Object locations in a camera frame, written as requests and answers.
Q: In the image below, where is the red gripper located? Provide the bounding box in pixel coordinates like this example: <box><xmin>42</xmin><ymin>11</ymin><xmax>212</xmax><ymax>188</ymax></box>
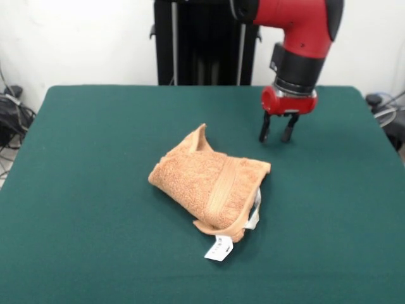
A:
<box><xmin>258</xmin><ymin>85</ymin><xmax>318</xmax><ymax>143</ymax></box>

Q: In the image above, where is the orange terry towel with tags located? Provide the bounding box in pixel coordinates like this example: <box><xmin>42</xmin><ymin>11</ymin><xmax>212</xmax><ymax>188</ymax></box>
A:
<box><xmin>147</xmin><ymin>123</ymin><xmax>272</xmax><ymax>262</ymax></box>

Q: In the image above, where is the dark green table cloth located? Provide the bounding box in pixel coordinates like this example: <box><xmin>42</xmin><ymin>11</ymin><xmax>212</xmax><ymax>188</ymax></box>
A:
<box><xmin>0</xmin><ymin>84</ymin><xmax>405</xmax><ymax>304</ymax></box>

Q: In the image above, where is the black equipment with cables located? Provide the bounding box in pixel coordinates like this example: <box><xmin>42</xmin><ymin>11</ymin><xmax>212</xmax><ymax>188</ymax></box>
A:
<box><xmin>365</xmin><ymin>91</ymin><xmax>405</xmax><ymax>153</ymax></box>

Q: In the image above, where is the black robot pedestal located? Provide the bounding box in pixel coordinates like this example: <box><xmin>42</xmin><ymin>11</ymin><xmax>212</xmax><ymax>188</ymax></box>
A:
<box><xmin>149</xmin><ymin>0</ymin><xmax>263</xmax><ymax>86</ymax></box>

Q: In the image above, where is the black cable bundle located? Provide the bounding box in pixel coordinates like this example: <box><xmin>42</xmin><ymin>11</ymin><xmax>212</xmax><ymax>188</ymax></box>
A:
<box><xmin>0</xmin><ymin>63</ymin><xmax>37</xmax><ymax>178</ymax></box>

